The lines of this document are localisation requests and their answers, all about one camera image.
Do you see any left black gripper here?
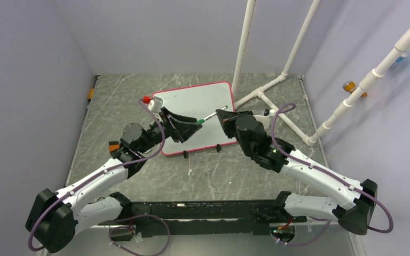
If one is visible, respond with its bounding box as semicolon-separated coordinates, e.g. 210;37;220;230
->
138;107;202;154

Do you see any orange wall knob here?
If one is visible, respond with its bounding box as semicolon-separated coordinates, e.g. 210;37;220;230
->
342;81;357;94

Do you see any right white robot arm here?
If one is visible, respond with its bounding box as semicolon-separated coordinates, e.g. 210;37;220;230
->
216;109;378;235

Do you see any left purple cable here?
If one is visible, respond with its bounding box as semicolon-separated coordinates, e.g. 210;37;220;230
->
27;98;172;256

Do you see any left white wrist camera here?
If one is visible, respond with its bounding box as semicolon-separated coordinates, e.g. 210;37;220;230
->
142;96;163;113

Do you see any white PVC pipe frame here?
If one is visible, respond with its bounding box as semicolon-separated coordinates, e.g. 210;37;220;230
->
230;0;322;146

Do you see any pink framed whiteboard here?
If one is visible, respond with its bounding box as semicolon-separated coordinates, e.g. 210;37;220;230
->
152;81;236;156

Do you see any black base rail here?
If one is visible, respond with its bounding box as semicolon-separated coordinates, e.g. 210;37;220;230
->
105;200;307;238

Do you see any white diagonal pipe rail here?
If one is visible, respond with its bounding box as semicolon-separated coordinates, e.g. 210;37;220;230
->
307;28;410;145

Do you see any white green marker pen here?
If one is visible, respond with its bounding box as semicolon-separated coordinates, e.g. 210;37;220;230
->
196;105;228;124

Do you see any blue wall knob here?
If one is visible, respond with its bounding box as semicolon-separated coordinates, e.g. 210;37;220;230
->
395;52;407;63

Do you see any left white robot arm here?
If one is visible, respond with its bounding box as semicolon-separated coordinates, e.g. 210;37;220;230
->
25;107;202;253

